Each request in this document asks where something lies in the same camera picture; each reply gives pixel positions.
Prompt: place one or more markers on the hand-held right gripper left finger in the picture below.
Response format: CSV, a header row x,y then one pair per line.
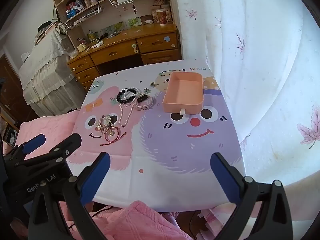
x,y
95,177

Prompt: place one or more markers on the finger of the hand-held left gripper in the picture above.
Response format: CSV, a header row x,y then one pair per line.
x,y
35,142
71,141

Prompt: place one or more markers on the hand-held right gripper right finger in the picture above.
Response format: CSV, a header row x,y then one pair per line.
x,y
225,180

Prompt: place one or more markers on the gold rhinestone hair comb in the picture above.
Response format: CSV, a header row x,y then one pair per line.
x,y
106,120

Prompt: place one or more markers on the pale pink smart watch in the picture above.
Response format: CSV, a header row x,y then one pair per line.
x,y
142,98

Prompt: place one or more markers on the pink plastic tray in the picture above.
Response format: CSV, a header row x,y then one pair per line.
x,y
185,85

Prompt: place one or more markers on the dark brown door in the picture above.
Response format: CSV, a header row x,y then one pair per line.
x,y
7,87

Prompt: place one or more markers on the cartoon printed tablecloth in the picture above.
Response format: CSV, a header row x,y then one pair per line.
x,y
162,155

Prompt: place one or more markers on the white lace cover cloth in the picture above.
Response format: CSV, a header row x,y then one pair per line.
x,y
42,67

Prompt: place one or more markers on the white leaf print curtain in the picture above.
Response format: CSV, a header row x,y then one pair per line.
x,y
262,80

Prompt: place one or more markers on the black cap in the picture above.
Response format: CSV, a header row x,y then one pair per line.
x,y
43,26

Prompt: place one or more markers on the wooden desk with drawers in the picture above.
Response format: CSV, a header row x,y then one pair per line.
x,y
150,42

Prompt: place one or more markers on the blue square sticker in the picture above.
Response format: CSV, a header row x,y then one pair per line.
x,y
167,39

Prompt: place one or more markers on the small white bottle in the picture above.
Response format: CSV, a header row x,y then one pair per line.
x,y
149,21

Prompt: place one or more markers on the red patterned paper cup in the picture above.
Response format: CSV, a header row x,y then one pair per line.
x,y
162,17

